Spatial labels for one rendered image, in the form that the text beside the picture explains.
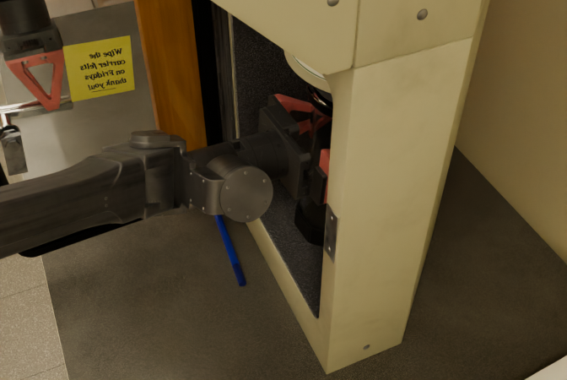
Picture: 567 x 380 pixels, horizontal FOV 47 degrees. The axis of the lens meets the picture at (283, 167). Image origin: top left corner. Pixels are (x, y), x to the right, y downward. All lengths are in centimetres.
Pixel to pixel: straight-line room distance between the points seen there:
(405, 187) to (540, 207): 48
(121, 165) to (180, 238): 38
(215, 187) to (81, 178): 12
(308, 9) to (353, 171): 18
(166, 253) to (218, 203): 37
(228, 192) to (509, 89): 57
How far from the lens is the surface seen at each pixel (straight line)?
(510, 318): 96
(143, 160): 66
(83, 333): 94
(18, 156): 83
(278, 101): 78
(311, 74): 64
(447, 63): 56
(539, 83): 102
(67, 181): 61
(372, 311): 79
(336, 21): 47
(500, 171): 115
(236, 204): 64
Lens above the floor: 170
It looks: 44 degrees down
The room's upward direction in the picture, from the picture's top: straight up
